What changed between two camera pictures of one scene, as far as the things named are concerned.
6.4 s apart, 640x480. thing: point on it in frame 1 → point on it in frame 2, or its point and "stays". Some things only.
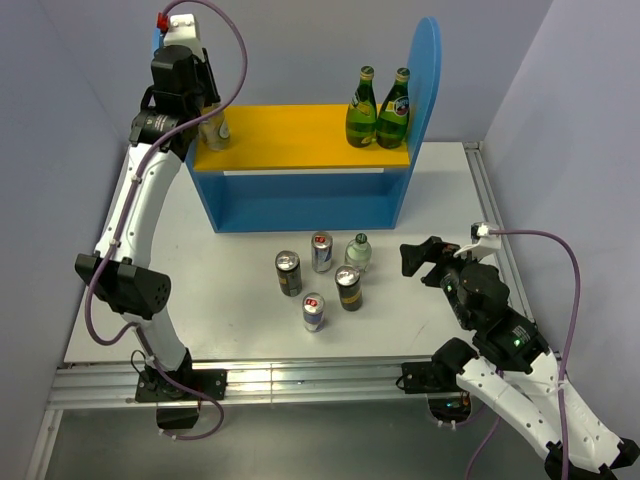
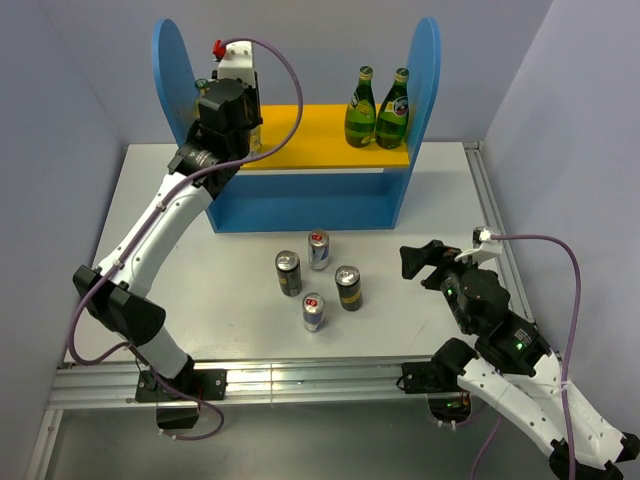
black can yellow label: [349, 284] stays
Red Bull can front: [313, 312] stays
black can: [288, 265] stays
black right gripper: [432, 249] stays
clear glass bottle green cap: [358, 251] → [255, 140]
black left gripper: [202, 66] → [252, 95]
